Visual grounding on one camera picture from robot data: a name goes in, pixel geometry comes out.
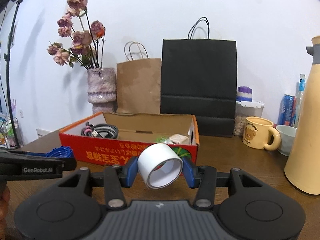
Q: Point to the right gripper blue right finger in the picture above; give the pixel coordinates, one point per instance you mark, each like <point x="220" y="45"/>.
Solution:
<point x="202" y="178"/>

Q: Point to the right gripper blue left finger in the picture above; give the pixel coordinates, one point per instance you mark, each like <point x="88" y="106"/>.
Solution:
<point x="116" y="178"/>

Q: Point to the white tape roll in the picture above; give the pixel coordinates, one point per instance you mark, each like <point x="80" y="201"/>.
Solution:
<point x="159" y="166"/>

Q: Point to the blue plastic lid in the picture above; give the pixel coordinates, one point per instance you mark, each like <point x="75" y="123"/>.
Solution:
<point x="61" y="152"/>

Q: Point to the person's left hand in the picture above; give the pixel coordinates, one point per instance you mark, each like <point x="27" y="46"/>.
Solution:
<point x="5" y="198"/>

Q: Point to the orange cardboard box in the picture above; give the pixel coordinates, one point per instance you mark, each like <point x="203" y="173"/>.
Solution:
<point x="112" y="138"/>

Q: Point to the yellow bear mug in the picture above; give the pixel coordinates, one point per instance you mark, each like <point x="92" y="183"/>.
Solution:
<point x="259" y="133"/>

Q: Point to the clear food container with seeds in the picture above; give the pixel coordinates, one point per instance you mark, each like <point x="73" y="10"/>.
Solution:
<point x="242" y="111"/>

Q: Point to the purple lidded small jar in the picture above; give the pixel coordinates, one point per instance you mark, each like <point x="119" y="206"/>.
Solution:
<point x="244" y="93"/>

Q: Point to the pale green bowl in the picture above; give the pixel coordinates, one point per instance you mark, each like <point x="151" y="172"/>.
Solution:
<point x="287" y="134"/>

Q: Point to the pink knitted textured vase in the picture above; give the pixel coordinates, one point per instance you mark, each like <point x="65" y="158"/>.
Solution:
<point x="102" y="89"/>

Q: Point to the cream thermos jug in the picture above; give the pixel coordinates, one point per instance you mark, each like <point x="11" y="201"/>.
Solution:
<point x="302" y="166"/>

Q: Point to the brown paper bag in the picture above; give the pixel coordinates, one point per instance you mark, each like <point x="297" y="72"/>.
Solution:
<point x="139" y="83"/>

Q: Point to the black paper bag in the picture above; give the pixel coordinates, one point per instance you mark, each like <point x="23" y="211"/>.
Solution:
<point x="199" y="77"/>

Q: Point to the blue soda can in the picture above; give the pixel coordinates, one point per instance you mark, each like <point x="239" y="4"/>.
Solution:
<point x="287" y="110"/>

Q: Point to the dried pink rose bouquet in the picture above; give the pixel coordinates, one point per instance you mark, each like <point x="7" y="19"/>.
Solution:
<point x="87" y="38"/>

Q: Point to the black tripod stand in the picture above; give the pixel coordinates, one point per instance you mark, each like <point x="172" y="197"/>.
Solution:
<point x="7" y="58"/>

